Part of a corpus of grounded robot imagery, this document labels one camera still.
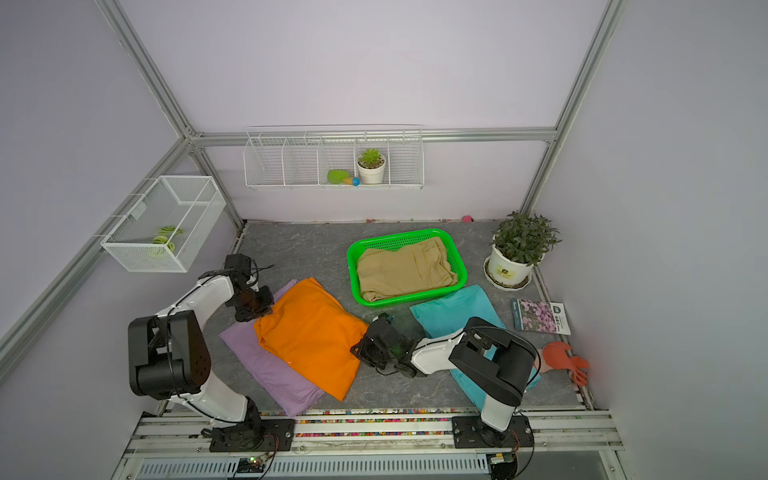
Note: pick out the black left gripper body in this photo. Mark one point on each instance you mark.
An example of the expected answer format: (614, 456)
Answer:
(252, 303)

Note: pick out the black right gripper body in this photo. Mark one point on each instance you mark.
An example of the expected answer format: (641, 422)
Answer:
(367, 352)

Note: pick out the khaki pants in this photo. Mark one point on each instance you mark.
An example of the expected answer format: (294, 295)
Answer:
(415, 268)

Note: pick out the orange pants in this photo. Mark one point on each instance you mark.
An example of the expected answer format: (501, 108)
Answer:
(312, 333)

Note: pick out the purple pants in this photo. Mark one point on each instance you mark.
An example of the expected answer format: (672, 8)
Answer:
(291, 391)

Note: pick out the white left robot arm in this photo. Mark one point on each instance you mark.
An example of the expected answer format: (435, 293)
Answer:
(168, 357)

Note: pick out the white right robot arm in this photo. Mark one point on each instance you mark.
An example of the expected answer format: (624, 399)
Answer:
(500, 362)

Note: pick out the teal folded pants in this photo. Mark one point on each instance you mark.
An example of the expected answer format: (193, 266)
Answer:
(446, 315)

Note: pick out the green plastic basket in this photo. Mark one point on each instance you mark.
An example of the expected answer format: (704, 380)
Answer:
(394, 242)

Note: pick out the green item in side basket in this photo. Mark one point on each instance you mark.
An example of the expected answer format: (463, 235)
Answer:
(164, 242)

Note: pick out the white pot saucer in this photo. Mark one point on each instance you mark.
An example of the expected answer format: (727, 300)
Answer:
(517, 287)

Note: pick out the white plant pot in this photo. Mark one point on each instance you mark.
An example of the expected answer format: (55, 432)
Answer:
(507, 271)

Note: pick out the flower cover booklet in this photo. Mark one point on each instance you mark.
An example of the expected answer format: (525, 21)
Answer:
(540, 316)

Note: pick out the green toy on shelf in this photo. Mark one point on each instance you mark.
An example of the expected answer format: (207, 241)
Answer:
(342, 177)

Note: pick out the small potted succulent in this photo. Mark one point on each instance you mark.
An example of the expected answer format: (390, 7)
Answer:
(371, 164)

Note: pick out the green leafy plant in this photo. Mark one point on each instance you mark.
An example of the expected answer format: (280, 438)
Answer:
(525, 239)

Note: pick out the red hand-shaped toy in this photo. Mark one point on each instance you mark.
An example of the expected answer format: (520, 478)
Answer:
(556, 356)

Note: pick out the white wire side basket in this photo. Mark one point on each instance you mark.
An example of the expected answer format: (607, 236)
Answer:
(193, 203)

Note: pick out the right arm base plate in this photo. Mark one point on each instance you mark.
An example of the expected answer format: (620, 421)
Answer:
(470, 432)

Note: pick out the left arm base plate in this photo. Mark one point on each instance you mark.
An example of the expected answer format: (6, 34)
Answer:
(264, 435)

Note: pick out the white wire wall shelf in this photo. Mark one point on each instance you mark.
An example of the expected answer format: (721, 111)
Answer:
(299, 157)

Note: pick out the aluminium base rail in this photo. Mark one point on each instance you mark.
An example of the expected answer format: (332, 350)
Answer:
(378, 443)

